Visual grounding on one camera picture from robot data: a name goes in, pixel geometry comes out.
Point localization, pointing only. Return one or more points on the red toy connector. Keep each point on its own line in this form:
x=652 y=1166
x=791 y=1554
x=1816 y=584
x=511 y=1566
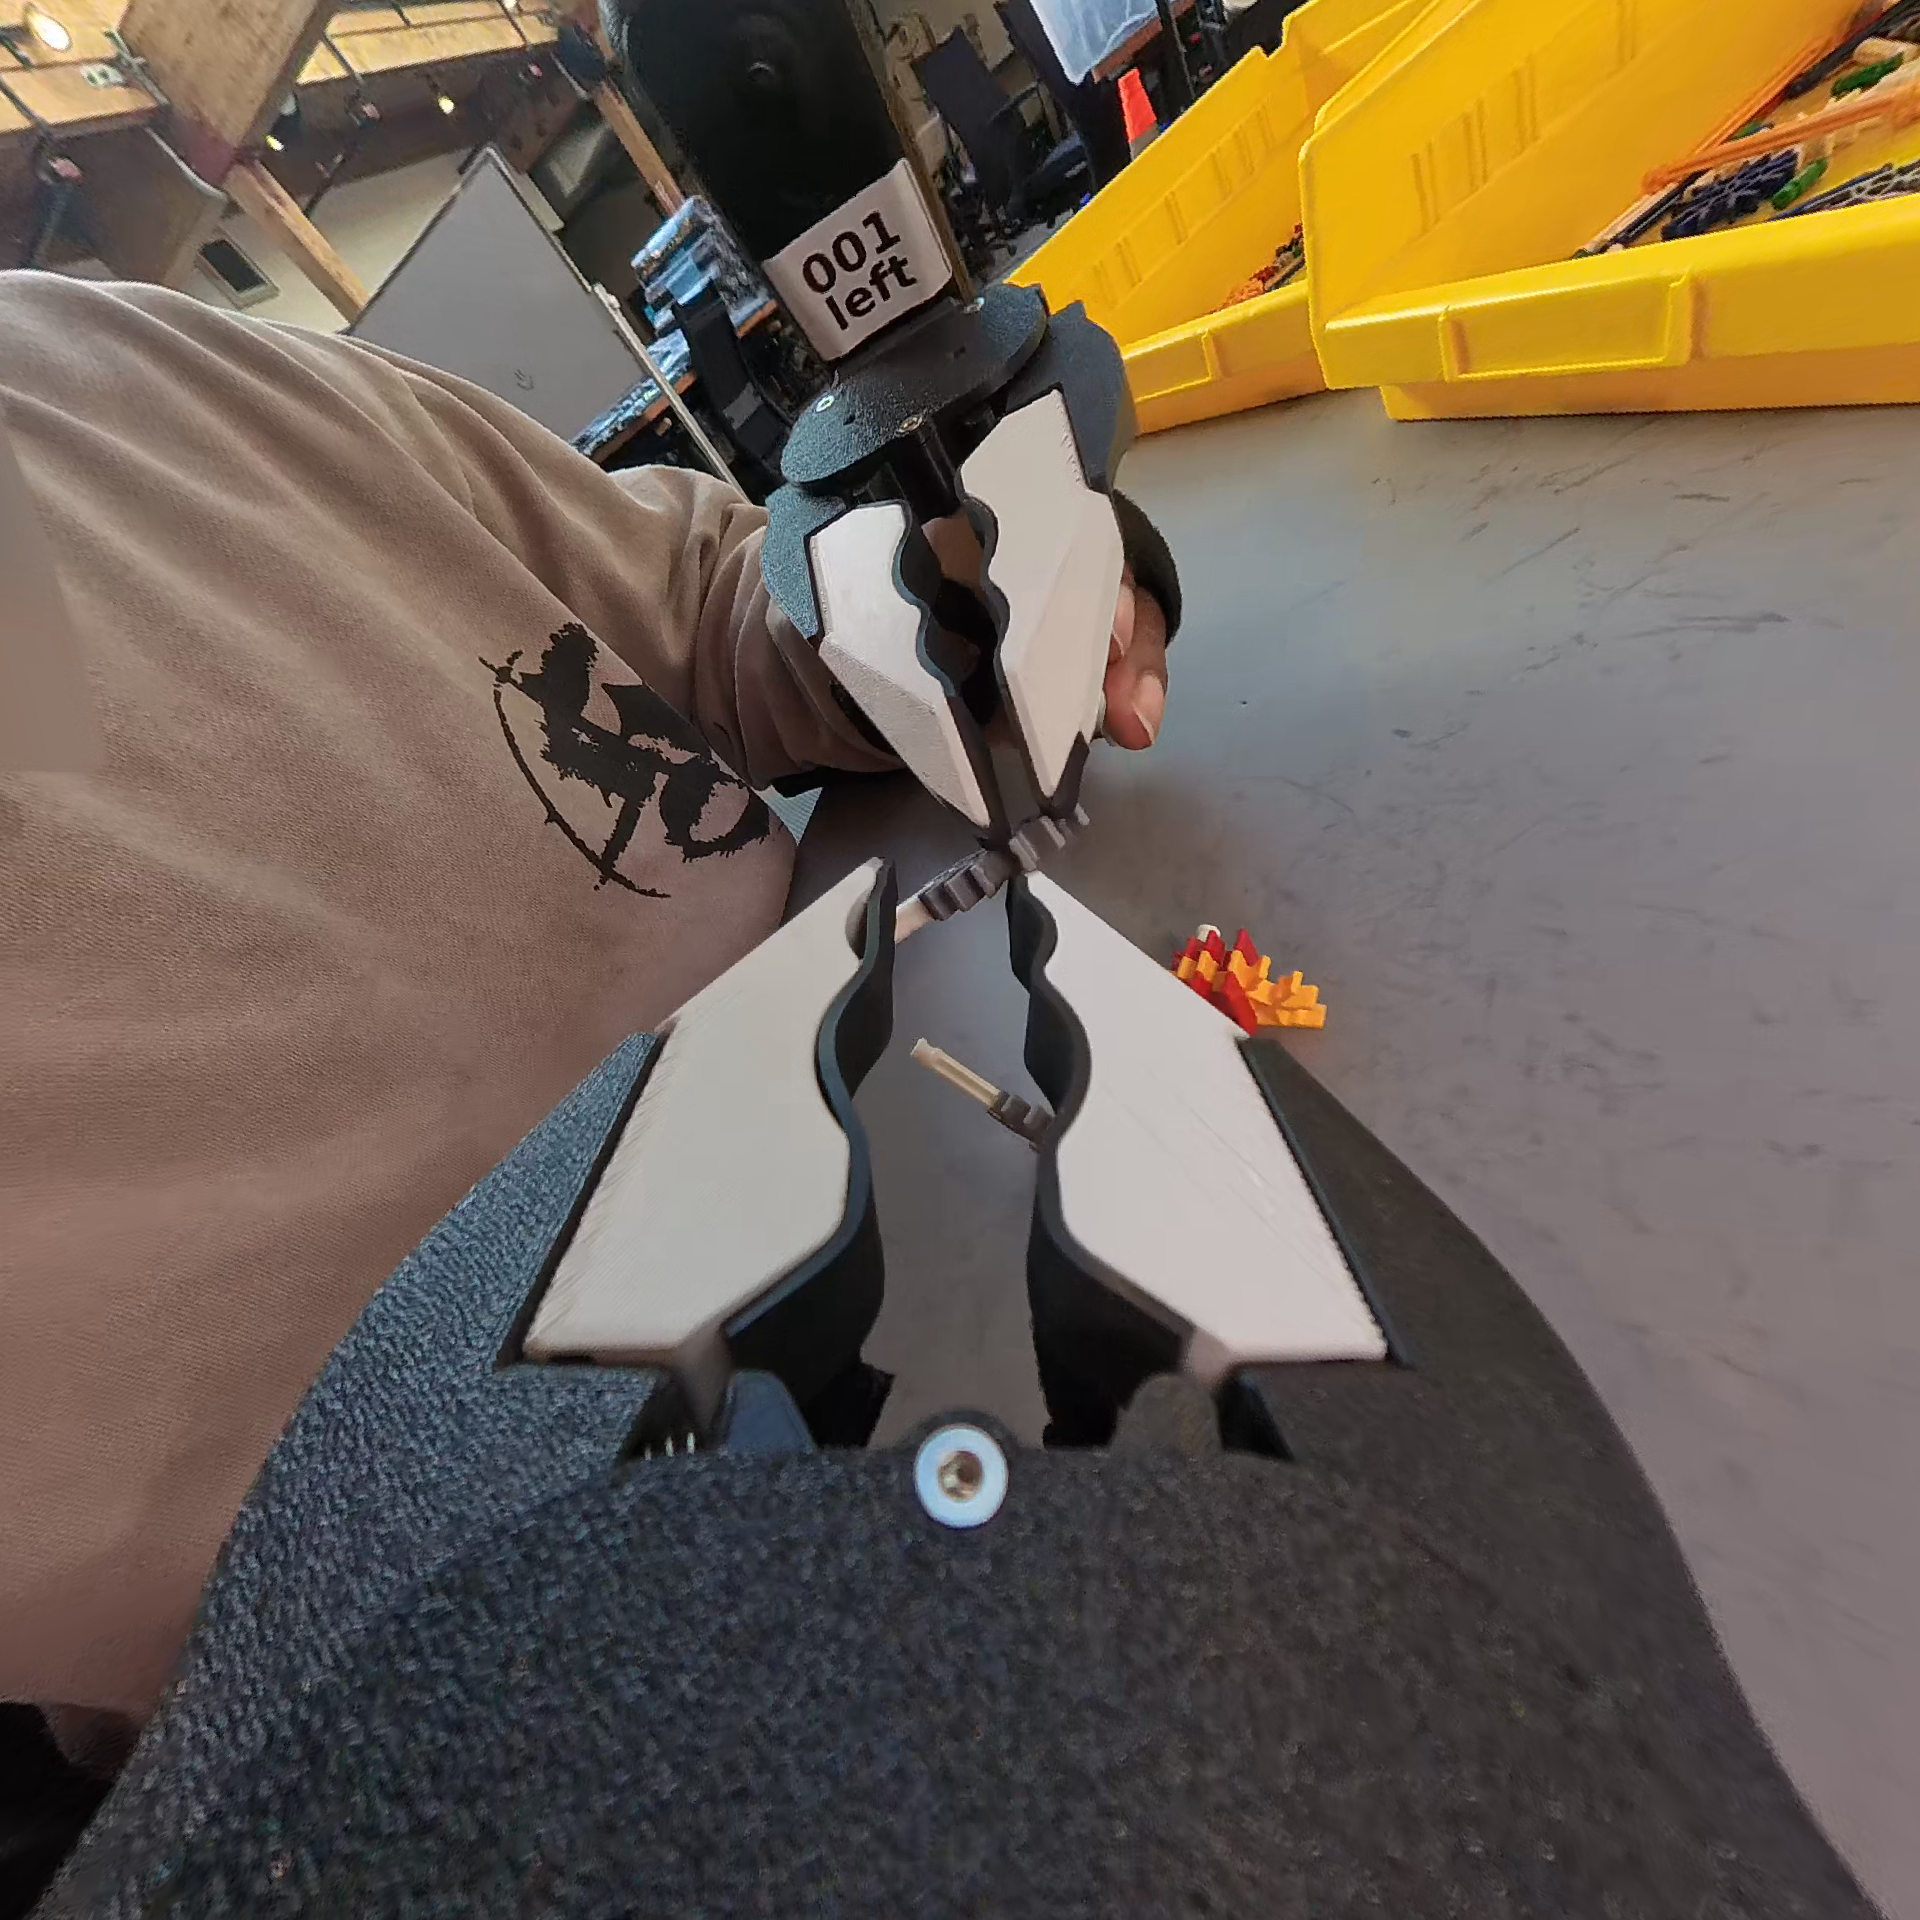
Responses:
x=1238 y=1004
x=1208 y=949

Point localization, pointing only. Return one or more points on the pile of toy building parts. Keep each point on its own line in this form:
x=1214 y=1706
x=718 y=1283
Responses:
x=1269 y=279
x=1724 y=194

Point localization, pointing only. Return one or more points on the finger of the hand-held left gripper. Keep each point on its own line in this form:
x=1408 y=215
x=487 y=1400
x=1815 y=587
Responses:
x=871 y=614
x=1059 y=570

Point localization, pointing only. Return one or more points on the black office chair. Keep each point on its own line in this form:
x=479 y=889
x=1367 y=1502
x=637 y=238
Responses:
x=990 y=120

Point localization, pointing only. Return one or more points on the person's left forearm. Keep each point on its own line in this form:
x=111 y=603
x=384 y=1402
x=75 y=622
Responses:
x=720 y=601

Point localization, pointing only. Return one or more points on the yellow toy connector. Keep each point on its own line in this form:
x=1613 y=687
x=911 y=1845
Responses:
x=1290 y=1002

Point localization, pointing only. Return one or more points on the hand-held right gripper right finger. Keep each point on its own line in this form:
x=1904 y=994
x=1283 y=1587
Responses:
x=1214 y=1201

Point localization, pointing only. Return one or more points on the person's beige sweater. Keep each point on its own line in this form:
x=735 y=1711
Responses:
x=301 y=901

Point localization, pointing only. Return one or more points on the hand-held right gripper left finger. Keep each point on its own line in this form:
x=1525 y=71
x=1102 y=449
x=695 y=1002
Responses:
x=704 y=1201

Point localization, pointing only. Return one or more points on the yellow plastic bin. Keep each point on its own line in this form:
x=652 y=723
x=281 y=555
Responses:
x=1201 y=194
x=1575 y=344

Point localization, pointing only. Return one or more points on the grey partition panel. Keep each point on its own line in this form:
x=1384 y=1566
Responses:
x=495 y=300

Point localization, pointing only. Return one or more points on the short white toy rod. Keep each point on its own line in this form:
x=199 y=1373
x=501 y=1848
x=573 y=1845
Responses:
x=948 y=1069
x=909 y=922

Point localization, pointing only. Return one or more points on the person's left hand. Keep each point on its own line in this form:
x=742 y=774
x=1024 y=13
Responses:
x=1136 y=675

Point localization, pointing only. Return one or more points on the orange traffic cone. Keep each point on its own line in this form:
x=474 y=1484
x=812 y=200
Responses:
x=1136 y=105

